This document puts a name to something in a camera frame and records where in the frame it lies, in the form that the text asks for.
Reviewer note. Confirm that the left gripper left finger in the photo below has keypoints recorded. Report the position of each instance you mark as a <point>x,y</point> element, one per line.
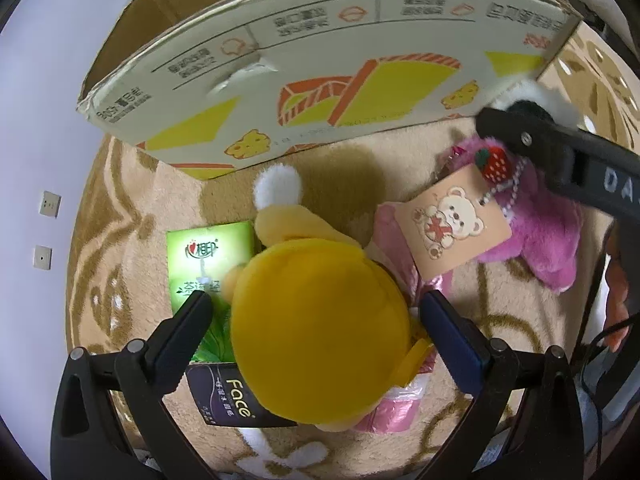
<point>87,438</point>

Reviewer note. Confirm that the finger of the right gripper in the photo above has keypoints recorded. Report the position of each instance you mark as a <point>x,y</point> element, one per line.
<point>576,164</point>

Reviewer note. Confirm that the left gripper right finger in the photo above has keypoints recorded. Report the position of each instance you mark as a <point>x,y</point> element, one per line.
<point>544,442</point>

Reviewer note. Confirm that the pink plush bear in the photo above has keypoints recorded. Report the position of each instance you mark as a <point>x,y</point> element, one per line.
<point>545,227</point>

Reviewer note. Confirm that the black Face tissue pack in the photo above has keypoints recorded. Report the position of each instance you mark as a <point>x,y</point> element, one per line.
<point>224,399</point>

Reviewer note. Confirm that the green tissue pack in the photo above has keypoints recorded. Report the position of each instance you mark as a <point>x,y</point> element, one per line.
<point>198,259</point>

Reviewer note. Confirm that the yellow plush toy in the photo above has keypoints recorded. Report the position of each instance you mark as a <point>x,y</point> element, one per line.
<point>319,330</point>

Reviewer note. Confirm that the person's right hand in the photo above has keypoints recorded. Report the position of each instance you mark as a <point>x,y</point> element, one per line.
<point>616,278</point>

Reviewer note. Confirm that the black white fluffy plush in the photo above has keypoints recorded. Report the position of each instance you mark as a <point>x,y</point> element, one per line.
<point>529,98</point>

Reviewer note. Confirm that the cardboard box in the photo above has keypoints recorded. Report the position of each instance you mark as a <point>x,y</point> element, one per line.
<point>214,86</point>

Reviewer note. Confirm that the lower wall socket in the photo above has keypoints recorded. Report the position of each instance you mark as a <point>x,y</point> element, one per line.
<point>42,258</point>

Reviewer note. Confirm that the wall socket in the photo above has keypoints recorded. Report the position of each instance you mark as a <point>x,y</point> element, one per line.
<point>49,204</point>
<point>42,258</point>

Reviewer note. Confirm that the upper wall socket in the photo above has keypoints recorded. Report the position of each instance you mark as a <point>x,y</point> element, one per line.
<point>49,204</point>

